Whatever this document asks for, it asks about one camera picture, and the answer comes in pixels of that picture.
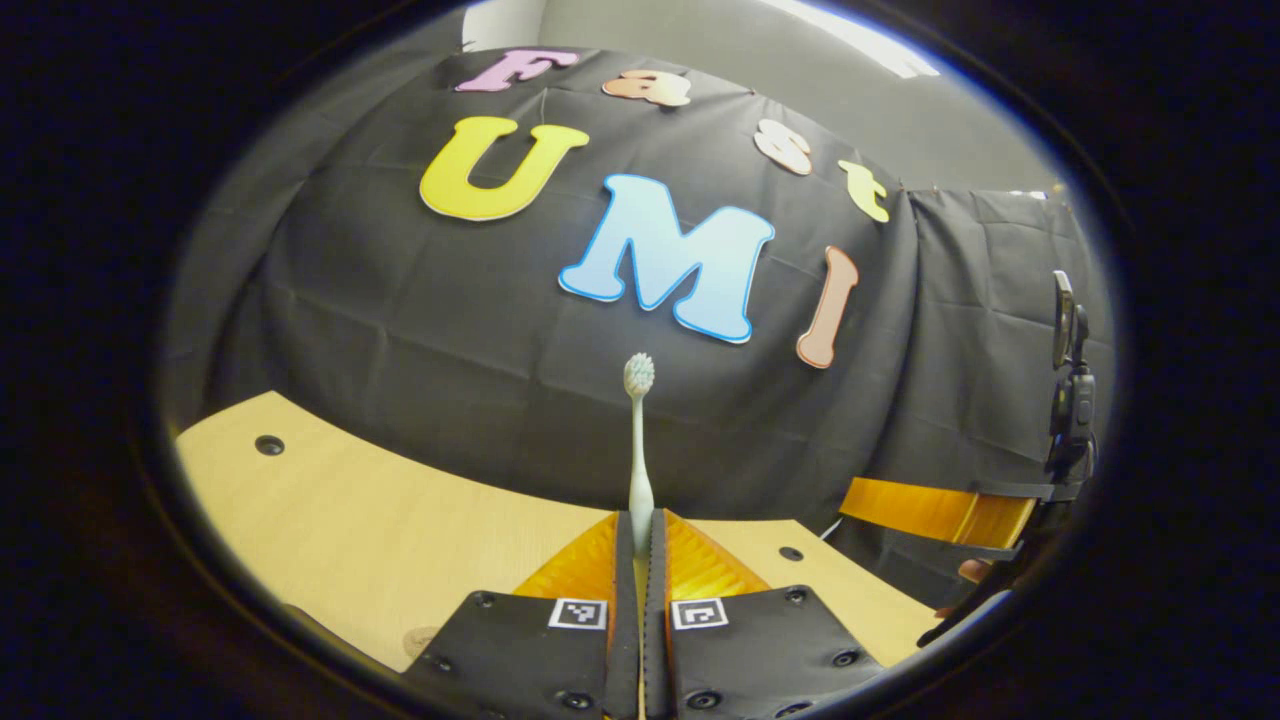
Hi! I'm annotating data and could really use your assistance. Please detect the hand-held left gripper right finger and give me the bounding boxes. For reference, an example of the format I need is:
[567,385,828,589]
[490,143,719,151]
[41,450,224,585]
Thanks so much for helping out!
[645,507,887,720]

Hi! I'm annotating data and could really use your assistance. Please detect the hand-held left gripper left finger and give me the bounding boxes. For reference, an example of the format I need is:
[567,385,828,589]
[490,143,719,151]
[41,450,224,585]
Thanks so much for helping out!
[403,510,641,719]

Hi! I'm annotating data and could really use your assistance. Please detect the black backdrop cloth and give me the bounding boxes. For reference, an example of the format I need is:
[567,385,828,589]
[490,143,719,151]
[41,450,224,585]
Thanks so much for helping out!
[160,45,1116,611]

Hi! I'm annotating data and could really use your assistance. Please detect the pale green toothbrush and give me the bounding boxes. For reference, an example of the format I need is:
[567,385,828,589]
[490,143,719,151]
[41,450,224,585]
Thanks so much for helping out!
[623,352,657,561]

